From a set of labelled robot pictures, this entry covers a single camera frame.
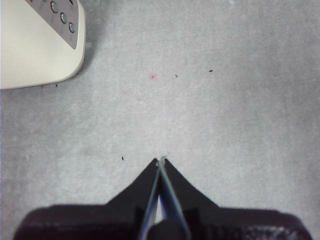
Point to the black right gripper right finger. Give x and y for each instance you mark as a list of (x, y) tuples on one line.
[(186, 193)]

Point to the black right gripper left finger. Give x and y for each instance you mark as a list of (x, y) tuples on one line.
[(140, 191)]

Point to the cream two-slot toaster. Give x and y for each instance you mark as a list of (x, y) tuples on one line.
[(30, 50)]

